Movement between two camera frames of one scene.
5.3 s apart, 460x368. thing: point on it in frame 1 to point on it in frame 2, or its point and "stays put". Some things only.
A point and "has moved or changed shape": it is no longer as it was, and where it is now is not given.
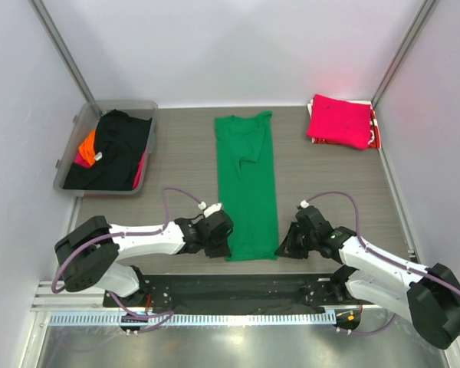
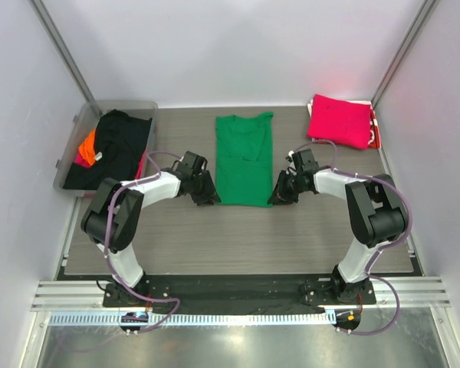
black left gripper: (223, 250) to (207, 198)
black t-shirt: (121, 140) stays put
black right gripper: (288, 248) to (280, 196)
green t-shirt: (245, 185) has moved or changed shape
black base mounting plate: (313, 291) stays put
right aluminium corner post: (402, 52) stays put
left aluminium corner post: (66, 51) stays put
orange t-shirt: (87, 149) stays put
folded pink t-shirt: (340, 122) stays put
